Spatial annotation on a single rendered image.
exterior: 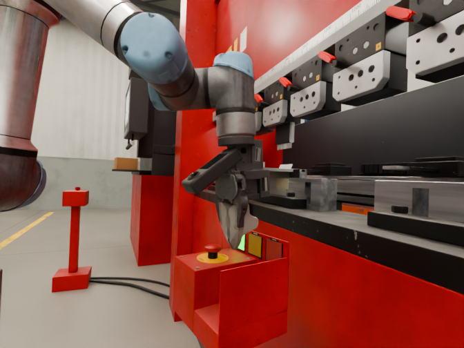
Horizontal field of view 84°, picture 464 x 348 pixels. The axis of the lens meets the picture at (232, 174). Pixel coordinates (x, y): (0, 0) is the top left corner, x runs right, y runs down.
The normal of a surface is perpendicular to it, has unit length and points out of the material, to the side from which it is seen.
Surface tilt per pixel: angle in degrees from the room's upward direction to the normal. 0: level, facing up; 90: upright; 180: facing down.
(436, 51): 90
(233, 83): 93
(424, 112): 90
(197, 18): 90
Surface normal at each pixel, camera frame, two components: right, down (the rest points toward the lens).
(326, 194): 0.37, 0.00
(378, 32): -0.93, -0.04
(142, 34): -0.04, -0.01
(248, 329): 0.56, 0.01
